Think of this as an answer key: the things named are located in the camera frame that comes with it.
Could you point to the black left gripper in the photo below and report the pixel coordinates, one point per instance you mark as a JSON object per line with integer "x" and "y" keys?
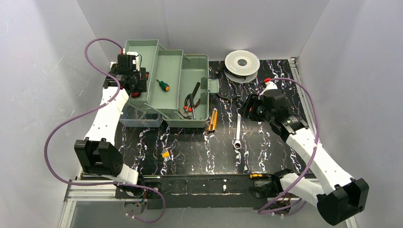
{"x": 138, "y": 80}

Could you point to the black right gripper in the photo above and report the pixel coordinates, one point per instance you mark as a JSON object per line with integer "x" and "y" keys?
{"x": 248, "y": 108}

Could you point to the green handled screwdriver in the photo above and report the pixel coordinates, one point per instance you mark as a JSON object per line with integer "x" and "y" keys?
{"x": 163, "y": 85}

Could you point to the green plastic tool box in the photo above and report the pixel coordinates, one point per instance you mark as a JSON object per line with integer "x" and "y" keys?
{"x": 181, "y": 72}

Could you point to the red black utility knife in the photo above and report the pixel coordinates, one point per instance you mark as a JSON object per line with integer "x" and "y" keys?
{"x": 136, "y": 94}

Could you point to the small black hammer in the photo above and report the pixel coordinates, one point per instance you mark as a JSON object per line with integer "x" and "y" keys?
{"x": 188, "y": 105}

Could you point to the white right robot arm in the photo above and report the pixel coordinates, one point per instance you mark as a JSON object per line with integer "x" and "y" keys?
{"x": 338, "y": 195}

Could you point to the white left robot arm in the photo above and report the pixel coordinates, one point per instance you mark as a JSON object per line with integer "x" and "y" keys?
{"x": 97, "y": 153}

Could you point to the silver combination wrench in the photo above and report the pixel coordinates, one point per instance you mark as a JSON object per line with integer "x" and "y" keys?
{"x": 237, "y": 143}

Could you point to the black marbled table mat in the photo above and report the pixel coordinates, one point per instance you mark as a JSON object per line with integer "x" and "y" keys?
{"x": 195, "y": 151}

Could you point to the orange utility knife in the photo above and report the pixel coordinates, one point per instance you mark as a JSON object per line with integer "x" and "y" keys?
{"x": 213, "y": 121}

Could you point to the white filament spool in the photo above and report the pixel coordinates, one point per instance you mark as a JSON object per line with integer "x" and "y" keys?
{"x": 241, "y": 66}

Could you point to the yellow black screwdriver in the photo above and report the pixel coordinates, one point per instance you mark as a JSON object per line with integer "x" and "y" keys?
{"x": 259, "y": 176}

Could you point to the yellow hex key set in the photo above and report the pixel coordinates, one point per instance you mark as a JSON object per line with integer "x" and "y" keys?
{"x": 166, "y": 155}

